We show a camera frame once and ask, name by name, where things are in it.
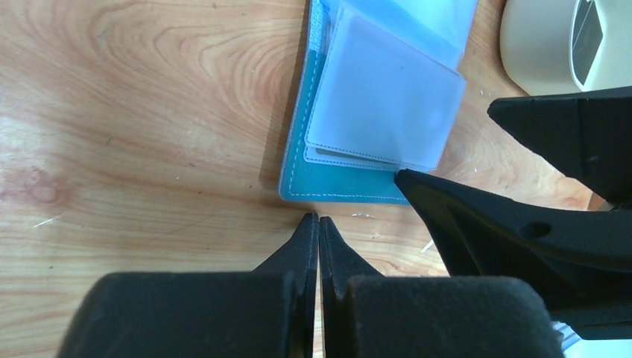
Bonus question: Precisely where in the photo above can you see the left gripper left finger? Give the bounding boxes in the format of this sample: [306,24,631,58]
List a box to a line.
[58,213,319,357]

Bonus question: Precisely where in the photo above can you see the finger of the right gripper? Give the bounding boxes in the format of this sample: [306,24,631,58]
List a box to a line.
[394,170,631,339]
[487,87,631,205]

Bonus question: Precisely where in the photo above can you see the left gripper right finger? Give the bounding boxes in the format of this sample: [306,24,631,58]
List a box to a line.
[319,217,563,357]

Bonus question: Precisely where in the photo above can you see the black card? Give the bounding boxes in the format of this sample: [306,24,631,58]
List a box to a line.
[570,0,603,85]

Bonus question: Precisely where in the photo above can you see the beige oval tray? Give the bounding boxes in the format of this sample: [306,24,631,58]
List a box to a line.
[499,1,631,95]

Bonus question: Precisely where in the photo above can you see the blue card holder wallet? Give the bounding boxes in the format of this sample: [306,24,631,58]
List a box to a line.
[279,1,477,204]

